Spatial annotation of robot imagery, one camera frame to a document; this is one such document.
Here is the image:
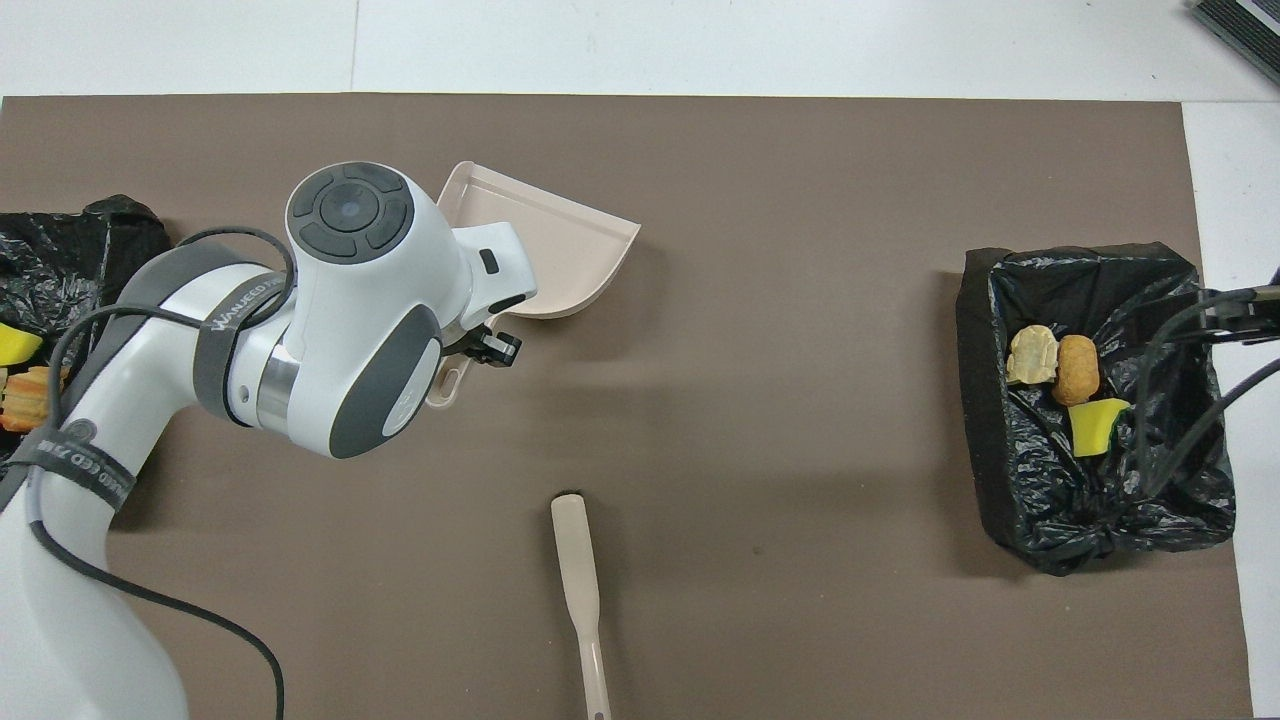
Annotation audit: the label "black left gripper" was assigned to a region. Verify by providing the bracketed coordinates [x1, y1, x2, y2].
[445, 322, 524, 368]

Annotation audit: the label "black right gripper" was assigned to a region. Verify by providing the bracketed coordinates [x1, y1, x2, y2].
[1205, 283, 1280, 343]

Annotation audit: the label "beige plastic dustpan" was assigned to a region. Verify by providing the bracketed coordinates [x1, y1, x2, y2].
[425, 160, 642, 410]

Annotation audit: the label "orange-brown sponge chunk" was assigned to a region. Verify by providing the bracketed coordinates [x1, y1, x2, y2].
[1051, 335, 1101, 407]

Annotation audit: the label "small notched yellow sponge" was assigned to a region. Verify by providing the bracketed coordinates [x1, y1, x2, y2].
[1068, 398, 1131, 458]

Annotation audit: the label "pale beige sponge chunk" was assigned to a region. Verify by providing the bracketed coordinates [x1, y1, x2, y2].
[1005, 325, 1061, 387]
[0, 365, 71, 434]

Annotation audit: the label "beige hand brush black bristles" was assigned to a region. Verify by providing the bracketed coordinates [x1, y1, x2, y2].
[550, 493, 614, 720]

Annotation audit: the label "yellow sponge block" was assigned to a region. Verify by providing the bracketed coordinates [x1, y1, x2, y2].
[0, 325, 44, 367]

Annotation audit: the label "black bag lined bin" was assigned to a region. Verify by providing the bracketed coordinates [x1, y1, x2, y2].
[955, 243, 1238, 576]
[0, 195, 173, 516]

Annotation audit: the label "black ribbed object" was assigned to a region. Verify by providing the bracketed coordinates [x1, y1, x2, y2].
[1188, 0, 1280, 86]

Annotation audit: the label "brown table mat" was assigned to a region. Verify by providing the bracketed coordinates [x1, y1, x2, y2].
[0, 93, 1256, 720]

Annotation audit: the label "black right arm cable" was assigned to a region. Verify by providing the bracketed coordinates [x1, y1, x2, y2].
[1135, 283, 1280, 501]

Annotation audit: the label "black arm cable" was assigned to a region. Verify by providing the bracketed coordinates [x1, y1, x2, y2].
[25, 225, 297, 720]
[1135, 283, 1280, 501]

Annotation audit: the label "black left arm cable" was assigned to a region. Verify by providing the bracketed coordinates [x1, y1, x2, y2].
[25, 225, 297, 720]

